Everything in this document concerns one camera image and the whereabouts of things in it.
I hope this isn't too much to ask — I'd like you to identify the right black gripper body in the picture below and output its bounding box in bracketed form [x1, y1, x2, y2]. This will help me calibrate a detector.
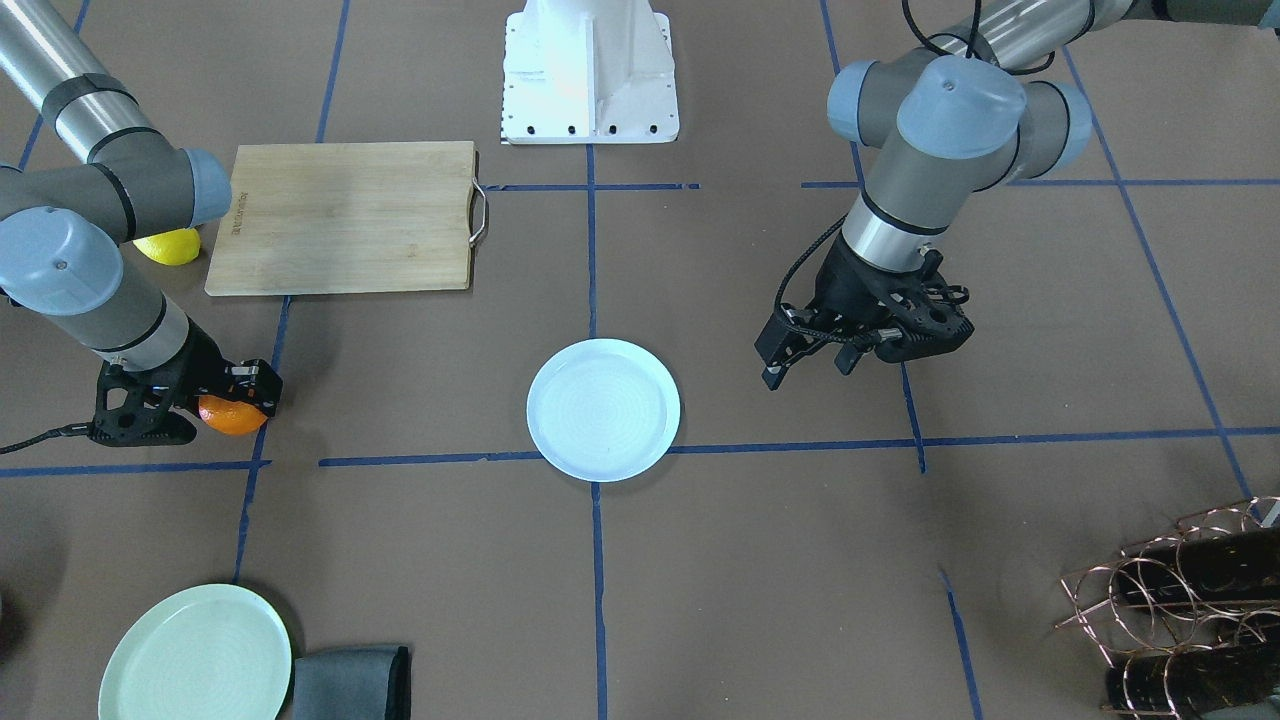
[88, 322, 239, 448]

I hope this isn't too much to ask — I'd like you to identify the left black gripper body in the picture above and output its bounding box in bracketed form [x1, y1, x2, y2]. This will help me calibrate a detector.
[801, 240, 975, 363]

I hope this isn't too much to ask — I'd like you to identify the orange fruit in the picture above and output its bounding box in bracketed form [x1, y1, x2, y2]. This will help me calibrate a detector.
[197, 395, 268, 436]

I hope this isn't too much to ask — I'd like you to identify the light blue plate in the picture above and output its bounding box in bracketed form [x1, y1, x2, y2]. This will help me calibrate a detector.
[525, 338, 682, 483]

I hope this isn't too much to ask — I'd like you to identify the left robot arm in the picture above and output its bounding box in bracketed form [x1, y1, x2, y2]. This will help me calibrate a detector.
[755, 1, 1132, 389]

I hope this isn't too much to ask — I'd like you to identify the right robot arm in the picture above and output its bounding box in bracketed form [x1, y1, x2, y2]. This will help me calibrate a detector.
[1, 1, 283, 448]

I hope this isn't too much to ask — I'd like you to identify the light green plate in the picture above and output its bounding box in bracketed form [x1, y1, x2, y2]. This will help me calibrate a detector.
[97, 584, 293, 719]

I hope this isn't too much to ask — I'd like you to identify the lower yellow lemon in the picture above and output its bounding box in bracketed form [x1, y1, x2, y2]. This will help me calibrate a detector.
[132, 228, 202, 266]

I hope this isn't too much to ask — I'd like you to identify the bamboo cutting board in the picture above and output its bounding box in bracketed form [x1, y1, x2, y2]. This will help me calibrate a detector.
[205, 141, 488, 297]

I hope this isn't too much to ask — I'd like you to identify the folded grey cloth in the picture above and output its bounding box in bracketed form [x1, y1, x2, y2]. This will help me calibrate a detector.
[292, 644, 412, 719]

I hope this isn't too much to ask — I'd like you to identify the dark wine bottle upper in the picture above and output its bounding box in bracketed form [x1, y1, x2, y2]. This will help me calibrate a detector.
[1114, 527, 1279, 605]

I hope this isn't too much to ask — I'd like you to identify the dark wine bottle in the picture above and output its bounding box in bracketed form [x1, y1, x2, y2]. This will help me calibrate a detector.
[1114, 527, 1279, 605]
[1105, 642, 1279, 719]

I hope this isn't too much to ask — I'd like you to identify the dark wine bottle lower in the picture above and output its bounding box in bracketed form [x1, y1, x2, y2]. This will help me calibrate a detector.
[1105, 642, 1279, 719]

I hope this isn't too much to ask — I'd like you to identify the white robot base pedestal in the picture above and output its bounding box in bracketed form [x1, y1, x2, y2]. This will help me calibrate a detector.
[500, 1, 681, 145]

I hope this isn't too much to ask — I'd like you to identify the copper wire bottle rack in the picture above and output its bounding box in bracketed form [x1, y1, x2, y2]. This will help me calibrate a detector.
[1059, 496, 1279, 719]

